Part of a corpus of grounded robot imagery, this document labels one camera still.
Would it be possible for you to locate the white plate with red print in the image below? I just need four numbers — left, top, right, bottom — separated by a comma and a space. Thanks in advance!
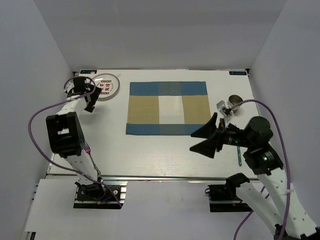
93, 73, 120, 101

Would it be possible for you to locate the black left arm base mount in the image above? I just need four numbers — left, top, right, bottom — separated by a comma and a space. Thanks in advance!
73, 182, 126, 210

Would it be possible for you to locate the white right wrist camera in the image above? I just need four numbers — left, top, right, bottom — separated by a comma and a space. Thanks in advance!
216, 100, 234, 124

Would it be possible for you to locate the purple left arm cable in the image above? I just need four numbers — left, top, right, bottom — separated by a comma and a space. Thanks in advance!
27, 77, 123, 209

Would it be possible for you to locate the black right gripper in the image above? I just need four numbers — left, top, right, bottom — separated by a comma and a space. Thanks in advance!
189, 111, 254, 157

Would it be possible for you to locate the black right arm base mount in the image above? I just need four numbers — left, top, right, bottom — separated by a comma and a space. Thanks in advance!
204, 184, 252, 213

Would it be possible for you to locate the knife with teal handle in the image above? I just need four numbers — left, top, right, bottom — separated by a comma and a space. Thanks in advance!
237, 146, 242, 167

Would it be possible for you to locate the blue tan white cloth napkin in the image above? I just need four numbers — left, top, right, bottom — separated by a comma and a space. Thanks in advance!
125, 81, 211, 136

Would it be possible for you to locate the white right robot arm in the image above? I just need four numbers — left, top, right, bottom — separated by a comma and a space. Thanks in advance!
190, 113, 320, 240

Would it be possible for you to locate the fork with pink handle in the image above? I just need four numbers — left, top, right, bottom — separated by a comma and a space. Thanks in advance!
84, 141, 101, 176

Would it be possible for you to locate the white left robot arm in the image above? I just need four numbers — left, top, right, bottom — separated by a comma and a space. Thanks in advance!
45, 76, 106, 200

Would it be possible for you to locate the blue left corner sticker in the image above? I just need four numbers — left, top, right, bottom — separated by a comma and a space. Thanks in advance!
79, 69, 97, 75

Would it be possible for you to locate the blue corner sticker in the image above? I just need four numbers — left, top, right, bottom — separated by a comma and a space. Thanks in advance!
79, 69, 97, 75
229, 71, 247, 76

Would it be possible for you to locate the blue right corner sticker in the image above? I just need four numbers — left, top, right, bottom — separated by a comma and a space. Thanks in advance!
229, 71, 247, 76

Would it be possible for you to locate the brown metal cup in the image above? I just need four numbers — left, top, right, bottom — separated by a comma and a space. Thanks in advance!
226, 94, 243, 115

